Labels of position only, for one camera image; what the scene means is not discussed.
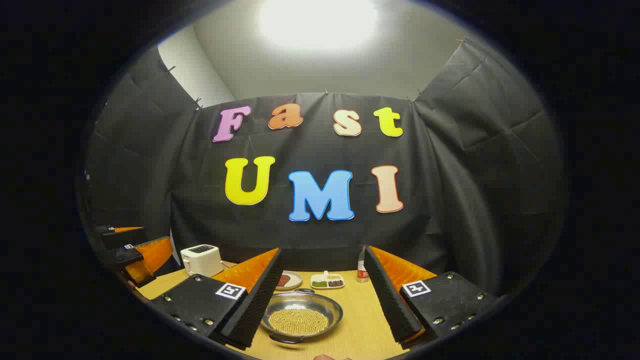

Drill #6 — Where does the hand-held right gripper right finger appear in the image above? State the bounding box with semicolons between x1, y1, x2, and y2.
363;245;498;346

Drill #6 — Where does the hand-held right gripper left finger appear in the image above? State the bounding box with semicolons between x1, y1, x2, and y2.
149;247;284;350

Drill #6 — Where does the stainless steel pot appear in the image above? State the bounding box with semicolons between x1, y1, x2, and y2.
260;288;344;345

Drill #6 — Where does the clear water bottle red label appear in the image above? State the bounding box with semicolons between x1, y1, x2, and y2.
357;246;370;283

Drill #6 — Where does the pile of soybeans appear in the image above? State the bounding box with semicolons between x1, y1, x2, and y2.
269;308;330;336

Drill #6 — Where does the white oval plate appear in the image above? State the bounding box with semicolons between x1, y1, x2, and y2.
276;270;303;291

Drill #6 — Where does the white divided dish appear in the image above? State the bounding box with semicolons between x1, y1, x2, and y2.
310;270;345;290

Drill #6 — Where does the white toaster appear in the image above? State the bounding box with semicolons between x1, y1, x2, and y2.
180;244;224;277

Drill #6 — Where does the large ceiling light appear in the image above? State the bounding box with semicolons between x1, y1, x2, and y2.
257;0;381;51

